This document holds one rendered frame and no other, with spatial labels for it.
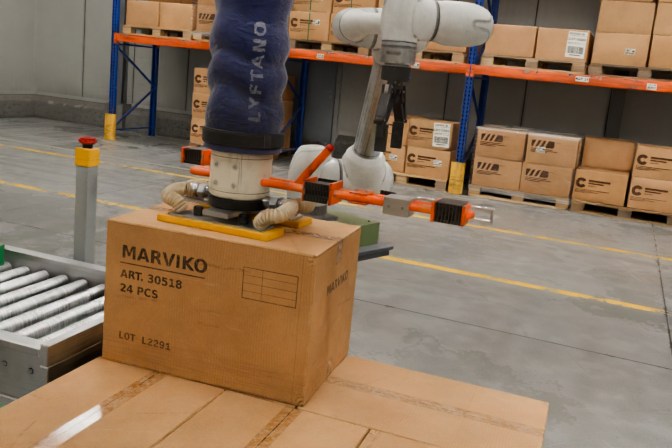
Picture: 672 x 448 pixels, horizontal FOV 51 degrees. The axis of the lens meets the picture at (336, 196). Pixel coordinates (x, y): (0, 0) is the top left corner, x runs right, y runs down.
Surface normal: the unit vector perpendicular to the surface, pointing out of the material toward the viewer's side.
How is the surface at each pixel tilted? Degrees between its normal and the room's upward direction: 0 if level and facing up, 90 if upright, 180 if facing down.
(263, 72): 70
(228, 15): 76
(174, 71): 90
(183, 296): 90
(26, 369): 90
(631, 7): 87
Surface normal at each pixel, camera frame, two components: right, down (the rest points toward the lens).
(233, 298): -0.30, 0.14
